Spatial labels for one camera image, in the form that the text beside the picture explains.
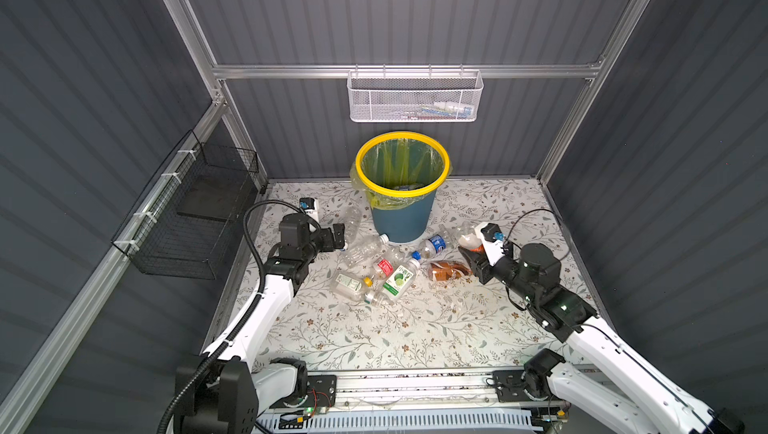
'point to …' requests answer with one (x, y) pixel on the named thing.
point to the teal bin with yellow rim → (410, 225)
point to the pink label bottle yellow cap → (382, 267)
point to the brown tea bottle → (443, 271)
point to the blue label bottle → (430, 247)
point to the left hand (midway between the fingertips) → (327, 225)
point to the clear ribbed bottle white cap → (364, 252)
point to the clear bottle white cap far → (352, 215)
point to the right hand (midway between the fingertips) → (474, 243)
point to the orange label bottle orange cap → (471, 241)
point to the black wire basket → (188, 214)
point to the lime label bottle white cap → (398, 281)
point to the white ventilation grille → (497, 421)
